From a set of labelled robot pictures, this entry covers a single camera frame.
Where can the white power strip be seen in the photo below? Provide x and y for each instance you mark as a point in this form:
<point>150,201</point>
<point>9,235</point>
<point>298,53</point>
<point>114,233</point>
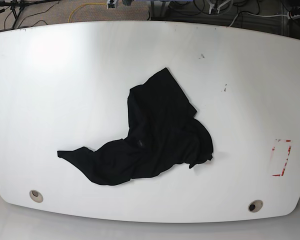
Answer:
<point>294,13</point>

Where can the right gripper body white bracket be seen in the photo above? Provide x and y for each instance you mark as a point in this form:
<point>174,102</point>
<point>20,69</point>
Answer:
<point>112,4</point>

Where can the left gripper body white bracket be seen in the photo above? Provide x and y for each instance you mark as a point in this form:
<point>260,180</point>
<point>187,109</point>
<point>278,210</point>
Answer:
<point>219,6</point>

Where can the left table cable grommet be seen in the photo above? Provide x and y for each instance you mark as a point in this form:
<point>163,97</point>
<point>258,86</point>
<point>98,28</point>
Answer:
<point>36,196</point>

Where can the red tape rectangle marking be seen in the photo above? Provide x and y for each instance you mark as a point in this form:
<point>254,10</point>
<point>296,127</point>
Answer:
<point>279,157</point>

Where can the black T-shirt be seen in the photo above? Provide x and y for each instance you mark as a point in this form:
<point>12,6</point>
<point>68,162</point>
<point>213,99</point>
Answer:
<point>163,132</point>

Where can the table cable grommet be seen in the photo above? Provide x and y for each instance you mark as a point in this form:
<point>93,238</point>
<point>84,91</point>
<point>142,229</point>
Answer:
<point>255,206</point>
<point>36,196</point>

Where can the right table cable grommet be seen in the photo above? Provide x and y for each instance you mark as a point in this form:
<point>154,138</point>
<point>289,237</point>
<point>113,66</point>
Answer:
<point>255,206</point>

